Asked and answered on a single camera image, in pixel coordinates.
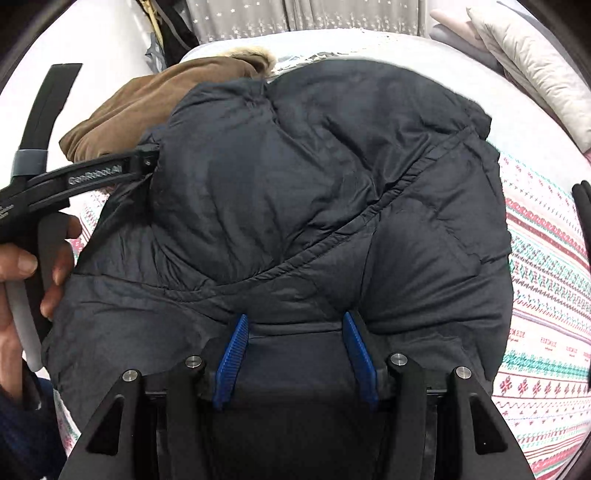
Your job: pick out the patterned red green bedspread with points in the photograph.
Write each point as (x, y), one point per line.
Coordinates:
(539, 400)

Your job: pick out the black quilted puffer jacket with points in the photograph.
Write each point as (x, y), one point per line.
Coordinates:
(343, 186)

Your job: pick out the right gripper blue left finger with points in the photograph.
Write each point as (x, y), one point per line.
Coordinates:
(228, 367)

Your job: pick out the black garment on bed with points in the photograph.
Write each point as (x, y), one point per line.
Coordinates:
(581, 193)

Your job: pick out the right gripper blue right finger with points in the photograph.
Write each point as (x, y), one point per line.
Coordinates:
(362, 364)

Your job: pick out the beige folded quilt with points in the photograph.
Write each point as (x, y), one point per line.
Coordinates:
(536, 65)

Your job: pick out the folded brown coat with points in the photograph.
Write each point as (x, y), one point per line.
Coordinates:
(144, 102)

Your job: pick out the pink pillow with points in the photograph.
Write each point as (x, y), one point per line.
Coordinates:
(459, 23)

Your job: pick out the grey star patterned curtain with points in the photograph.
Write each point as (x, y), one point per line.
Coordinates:
(216, 20)

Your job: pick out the black hanging clothes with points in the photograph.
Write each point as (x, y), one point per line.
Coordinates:
(172, 36)

